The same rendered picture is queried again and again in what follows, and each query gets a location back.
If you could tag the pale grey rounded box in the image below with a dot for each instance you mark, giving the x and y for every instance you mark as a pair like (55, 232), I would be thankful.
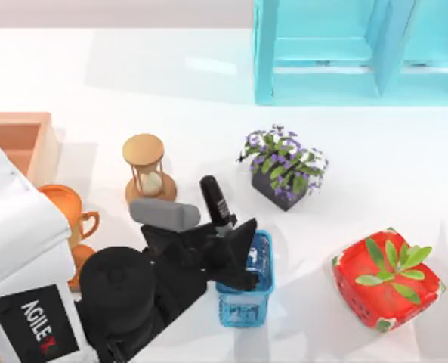
(163, 213)

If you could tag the light blue rack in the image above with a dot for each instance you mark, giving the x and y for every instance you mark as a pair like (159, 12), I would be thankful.
(322, 53)

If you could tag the red pot with green plant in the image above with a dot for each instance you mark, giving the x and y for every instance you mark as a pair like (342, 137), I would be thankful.
(367, 272)

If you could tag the orange trophy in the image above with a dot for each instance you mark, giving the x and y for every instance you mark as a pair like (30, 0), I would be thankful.
(63, 202)

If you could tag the wooden hourglass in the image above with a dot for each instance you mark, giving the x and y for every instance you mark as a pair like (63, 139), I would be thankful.
(143, 151)

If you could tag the black pot with purple flowers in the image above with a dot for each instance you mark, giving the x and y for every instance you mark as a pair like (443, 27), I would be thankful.
(284, 159)

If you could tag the shallow salmon-coloured box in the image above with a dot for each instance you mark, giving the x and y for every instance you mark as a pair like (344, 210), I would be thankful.
(16, 141)

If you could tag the blue basket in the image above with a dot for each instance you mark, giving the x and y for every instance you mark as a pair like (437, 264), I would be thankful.
(242, 308)

